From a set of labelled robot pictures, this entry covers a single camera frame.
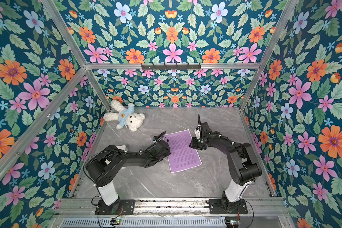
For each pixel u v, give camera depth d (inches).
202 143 27.7
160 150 28.9
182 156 36.6
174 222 30.2
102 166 18.9
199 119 31.6
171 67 36.4
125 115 41.0
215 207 28.8
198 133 34.7
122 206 28.8
